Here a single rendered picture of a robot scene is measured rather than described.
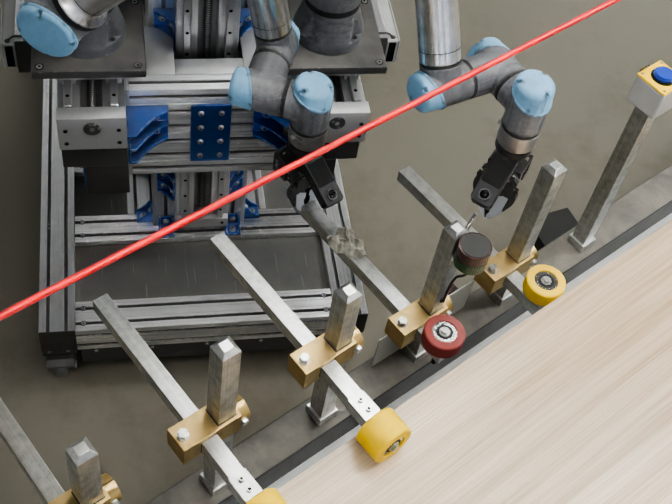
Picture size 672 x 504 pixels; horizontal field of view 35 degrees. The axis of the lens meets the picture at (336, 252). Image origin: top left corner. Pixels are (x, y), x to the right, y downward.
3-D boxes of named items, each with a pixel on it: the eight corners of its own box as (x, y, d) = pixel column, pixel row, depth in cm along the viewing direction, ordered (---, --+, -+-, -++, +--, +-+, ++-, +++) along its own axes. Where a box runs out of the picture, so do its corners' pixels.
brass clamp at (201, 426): (164, 440, 176) (164, 426, 172) (231, 399, 183) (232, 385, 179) (185, 468, 174) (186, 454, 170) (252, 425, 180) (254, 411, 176)
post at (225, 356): (202, 479, 197) (209, 342, 159) (218, 469, 198) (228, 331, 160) (213, 493, 195) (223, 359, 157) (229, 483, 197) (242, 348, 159)
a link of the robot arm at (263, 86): (240, 74, 207) (295, 87, 207) (225, 113, 200) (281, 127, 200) (242, 44, 201) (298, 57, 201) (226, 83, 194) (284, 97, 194)
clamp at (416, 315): (383, 331, 207) (387, 317, 203) (434, 299, 213) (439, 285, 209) (402, 352, 204) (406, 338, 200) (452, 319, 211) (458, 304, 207)
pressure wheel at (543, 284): (513, 325, 214) (528, 293, 205) (511, 293, 219) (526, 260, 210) (552, 329, 215) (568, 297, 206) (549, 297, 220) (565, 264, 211)
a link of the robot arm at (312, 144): (336, 128, 204) (303, 145, 200) (333, 144, 207) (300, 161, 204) (312, 104, 207) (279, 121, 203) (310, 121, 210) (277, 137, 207)
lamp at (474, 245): (428, 309, 202) (452, 240, 184) (450, 295, 204) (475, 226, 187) (449, 330, 199) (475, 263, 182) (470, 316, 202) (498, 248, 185)
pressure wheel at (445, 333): (405, 357, 207) (415, 325, 198) (435, 337, 210) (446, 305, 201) (432, 386, 203) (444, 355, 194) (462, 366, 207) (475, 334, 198)
